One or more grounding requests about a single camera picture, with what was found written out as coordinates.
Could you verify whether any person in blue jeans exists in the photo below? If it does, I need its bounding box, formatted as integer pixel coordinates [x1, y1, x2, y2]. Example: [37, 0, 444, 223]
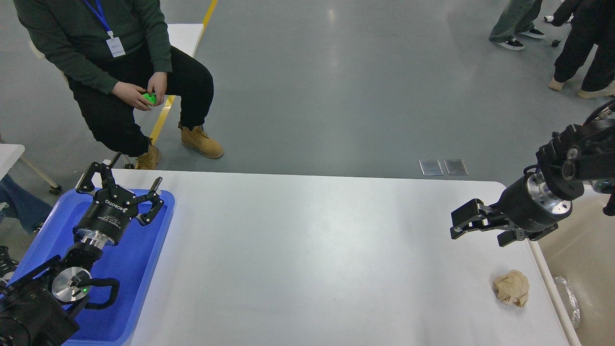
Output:
[0, 174, 52, 235]

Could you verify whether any person in black trousers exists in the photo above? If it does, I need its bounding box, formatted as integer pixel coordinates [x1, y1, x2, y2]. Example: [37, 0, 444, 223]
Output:
[548, 0, 615, 99]

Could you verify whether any left metal floor plate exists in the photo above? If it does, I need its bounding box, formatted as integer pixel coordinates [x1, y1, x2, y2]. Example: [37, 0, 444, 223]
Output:
[419, 159, 444, 176]

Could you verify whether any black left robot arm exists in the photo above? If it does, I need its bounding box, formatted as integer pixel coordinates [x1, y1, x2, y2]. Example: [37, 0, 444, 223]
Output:
[1, 162, 175, 346]

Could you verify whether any right metal floor plate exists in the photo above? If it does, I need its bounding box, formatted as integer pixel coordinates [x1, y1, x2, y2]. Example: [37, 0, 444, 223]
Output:
[443, 159, 468, 176]

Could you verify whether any person in grey trousers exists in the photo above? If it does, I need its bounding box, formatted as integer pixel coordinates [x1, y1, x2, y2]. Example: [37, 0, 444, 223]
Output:
[488, 0, 545, 52]

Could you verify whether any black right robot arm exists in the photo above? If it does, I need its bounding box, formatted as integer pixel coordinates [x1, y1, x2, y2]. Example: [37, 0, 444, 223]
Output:
[450, 100, 615, 247]

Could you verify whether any brown paper ball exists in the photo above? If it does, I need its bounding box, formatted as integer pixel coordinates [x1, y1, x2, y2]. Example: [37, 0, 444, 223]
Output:
[492, 270, 529, 307]

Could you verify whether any colourful puzzle cube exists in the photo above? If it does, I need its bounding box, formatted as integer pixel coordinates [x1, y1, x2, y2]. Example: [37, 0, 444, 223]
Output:
[142, 92, 157, 105]

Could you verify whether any white board on floor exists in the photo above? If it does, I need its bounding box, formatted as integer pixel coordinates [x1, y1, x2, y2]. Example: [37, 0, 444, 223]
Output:
[167, 23, 204, 57]

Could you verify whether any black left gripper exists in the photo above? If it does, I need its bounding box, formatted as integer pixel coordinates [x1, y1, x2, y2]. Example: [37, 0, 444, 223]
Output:
[73, 162, 165, 246]

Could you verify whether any white side table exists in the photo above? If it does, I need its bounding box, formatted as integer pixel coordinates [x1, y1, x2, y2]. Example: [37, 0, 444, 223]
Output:
[0, 136, 63, 195]

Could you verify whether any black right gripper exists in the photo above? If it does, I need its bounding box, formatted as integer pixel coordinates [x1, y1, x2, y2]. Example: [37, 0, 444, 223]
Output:
[450, 173, 572, 247]

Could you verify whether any beige plastic bin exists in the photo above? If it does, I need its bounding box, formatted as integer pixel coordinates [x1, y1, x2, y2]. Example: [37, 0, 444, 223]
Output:
[529, 185, 615, 346]

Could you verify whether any metal floor plate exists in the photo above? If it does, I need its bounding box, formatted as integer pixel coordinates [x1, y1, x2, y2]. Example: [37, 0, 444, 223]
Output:
[419, 159, 444, 176]
[443, 159, 468, 176]

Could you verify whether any person in green sweater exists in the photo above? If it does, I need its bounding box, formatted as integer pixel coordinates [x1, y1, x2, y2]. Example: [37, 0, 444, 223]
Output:
[14, 0, 224, 170]

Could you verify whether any blue plastic tray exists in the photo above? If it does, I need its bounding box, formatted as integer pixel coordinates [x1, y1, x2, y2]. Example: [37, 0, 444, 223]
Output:
[12, 190, 175, 346]

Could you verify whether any crumpled clear plastic wrap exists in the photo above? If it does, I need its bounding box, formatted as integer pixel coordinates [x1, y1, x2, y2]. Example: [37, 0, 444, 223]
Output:
[553, 276, 581, 329]

